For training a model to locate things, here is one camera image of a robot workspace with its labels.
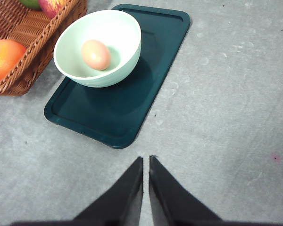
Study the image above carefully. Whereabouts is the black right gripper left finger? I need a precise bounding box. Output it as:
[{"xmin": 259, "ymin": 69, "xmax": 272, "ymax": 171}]
[{"xmin": 72, "ymin": 157, "xmax": 143, "ymax": 222}]

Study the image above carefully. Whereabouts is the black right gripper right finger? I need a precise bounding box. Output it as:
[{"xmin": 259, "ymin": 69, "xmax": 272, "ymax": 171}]
[{"xmin": 149, "ymin": 155, "xmax": 223, "ymax": 222}]

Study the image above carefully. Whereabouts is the brown egg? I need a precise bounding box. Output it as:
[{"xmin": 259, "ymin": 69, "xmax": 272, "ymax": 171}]
[{"xmin": 81, "ymin": 40, "xmax": 111, "ymax": 71}]

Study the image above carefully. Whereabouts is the light green bowl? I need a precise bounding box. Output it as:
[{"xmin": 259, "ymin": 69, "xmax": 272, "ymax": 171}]
[{"xmin": 54, "ymin": 10, "xmax": 142, "ymax": 88}]

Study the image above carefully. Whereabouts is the brown wicker basket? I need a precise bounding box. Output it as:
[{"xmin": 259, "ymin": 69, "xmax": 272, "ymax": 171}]
[{"xmin": 0, "ymin": 0, "xmax": 88, "ymax": 97}]

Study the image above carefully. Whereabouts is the dark green rectangular tray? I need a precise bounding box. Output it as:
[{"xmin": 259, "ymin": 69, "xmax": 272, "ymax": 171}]
[{"xmin": 44, "ymin": 4, "xmax": 191, "ymax": 148}]

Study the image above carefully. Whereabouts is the orange fruit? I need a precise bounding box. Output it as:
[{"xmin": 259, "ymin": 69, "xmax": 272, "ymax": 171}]
[{"xmin": 0, "ymin": 39, "xmax": 27, "ymax": 80}]

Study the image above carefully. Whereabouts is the red yellow apple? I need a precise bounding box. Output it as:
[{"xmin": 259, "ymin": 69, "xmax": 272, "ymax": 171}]
[{"xmin": 38, "ymin": 0, "xmax": 67, "ymax": 17}]

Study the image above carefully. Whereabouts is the green fruit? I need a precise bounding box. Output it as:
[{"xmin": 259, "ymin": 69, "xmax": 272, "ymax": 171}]
[{"xmin": 19, "ymin": 0, "xmax": 42, "ymax": 10}]

